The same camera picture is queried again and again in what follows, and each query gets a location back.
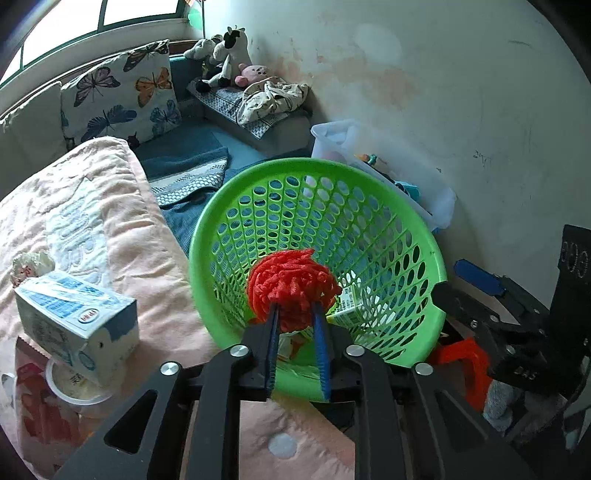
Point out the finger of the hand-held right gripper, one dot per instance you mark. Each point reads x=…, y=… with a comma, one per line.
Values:
x=480, y=274
x=466, y=309

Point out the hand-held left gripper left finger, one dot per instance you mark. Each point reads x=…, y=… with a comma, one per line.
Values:
x=273, y=341

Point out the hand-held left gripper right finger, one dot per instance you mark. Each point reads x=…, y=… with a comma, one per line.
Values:
x=322, y=350

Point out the red foam net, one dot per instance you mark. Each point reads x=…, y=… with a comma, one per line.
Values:
x=286, y=281

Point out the green plastic basket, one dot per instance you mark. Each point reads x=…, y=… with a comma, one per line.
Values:
x=369, y=230

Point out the blue white milk carton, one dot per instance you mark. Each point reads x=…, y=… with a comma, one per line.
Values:
x=69, y=314

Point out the white yogurt cup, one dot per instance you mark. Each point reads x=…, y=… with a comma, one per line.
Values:
x=69, y=392

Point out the orange snack packet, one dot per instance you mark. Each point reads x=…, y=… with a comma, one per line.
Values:
x=41, y=415

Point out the white red wrapper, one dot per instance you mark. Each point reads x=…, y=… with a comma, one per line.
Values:
x=30, y=267

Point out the orange cloth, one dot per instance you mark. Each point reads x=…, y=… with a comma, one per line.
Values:
x=466, y=364

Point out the clear storage box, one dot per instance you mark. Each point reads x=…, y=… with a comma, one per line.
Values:
x=425, y=194

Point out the blue blanket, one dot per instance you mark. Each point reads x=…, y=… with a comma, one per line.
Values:
x=184, y=152

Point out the crumpled beige patterned cloth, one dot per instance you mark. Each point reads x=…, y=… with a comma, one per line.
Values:
x=272, y=99

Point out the blue patterned mat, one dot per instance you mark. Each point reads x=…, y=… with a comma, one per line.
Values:
x=221, y=99

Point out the pink plush toy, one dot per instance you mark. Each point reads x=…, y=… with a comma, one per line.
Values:
x=251, y=75

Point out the cow plush toy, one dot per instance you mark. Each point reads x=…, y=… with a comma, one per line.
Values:
x=228, y=55

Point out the butterfly print pillow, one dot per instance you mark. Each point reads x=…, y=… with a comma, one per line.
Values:
x=120, y=92

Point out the grey plush toy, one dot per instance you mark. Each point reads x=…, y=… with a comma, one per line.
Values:
x=198, y=48

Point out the grey pillow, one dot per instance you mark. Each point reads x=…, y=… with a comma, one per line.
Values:
x=32, y=124

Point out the window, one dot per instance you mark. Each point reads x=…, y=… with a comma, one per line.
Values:
x=69, y=27

